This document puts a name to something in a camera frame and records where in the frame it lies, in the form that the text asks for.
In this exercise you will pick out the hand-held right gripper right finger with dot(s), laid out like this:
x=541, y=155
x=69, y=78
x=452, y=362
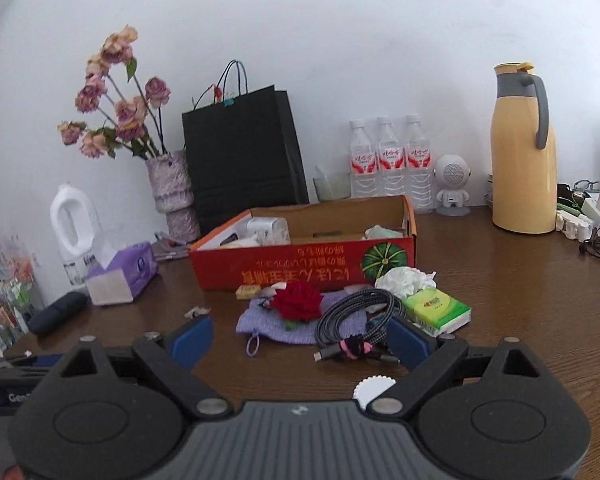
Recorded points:
x=405, y=342

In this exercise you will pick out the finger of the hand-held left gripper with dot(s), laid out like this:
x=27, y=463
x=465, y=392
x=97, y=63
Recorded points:
x=47, y=359

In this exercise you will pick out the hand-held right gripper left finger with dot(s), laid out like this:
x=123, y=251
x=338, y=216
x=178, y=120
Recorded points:
x=196, y=338

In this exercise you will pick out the green tissue packet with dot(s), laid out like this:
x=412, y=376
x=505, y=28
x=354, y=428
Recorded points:
x=437, y=310

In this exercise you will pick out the white ridged round cap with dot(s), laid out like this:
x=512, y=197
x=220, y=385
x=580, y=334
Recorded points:
x=372, y=389

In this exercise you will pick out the white tissue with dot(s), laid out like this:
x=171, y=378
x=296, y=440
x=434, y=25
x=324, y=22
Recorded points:
x=404, y=280

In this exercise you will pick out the purple knitted pouch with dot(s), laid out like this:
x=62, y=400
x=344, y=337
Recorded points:
x=260, y=327

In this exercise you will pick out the small yellow soap bar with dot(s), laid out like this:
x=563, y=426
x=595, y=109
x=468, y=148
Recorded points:
x=247, y=292

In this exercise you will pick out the red knitted rose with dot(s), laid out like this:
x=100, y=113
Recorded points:
x=296, y=302

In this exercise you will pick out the orange cardboard box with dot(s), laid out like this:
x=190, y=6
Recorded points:
x=290, y=265

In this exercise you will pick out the clear organiser with small items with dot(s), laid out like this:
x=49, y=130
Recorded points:
x=7, y=305

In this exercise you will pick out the person's left hand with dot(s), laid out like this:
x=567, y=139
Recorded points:
x=14, y=475

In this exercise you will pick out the small white scrap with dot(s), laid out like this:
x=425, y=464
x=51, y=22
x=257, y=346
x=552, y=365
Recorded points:
x=196, y=311

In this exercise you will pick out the dark blue case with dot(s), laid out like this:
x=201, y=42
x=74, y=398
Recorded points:
x=57, y=312

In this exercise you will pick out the purple tissue box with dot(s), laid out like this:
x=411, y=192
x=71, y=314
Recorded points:
x=125, y=275

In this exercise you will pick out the pale green crumpled wrapper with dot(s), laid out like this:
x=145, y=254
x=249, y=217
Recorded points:
x=382, y=232

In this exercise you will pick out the white detergent bottle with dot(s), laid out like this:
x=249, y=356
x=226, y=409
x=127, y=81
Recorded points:
x=72, y=240

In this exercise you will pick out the white plug adapter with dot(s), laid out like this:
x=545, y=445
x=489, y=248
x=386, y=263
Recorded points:
x=269, y=230

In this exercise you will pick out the purple white textured vase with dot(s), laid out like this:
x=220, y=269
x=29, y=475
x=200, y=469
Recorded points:
x=172, y=190

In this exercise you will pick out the clear drinking glass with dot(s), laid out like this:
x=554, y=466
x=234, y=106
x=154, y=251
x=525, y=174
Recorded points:
x=332, y=187

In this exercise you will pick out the stack of white boxes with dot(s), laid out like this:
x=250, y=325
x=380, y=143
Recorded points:
x=488, y=192

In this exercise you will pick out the white robot-shaped speaker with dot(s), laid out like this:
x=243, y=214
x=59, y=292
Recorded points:
x=452, y=175

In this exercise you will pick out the clear water bottle red label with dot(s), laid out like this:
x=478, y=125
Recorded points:
x=390, y=157
x=418, y=160
x=362, y=160

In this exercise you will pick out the black paper bag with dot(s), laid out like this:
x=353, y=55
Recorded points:
x=240, y=160

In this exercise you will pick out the white plastic gadget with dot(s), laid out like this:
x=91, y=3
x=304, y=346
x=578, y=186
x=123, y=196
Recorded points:
x=575, y=225

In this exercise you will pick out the black-framed glasses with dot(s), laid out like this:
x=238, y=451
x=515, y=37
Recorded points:
x=586, y=186

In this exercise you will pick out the dried pink flower bouquet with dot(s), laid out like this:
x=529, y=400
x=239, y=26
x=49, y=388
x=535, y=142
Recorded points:
x=120, y=110

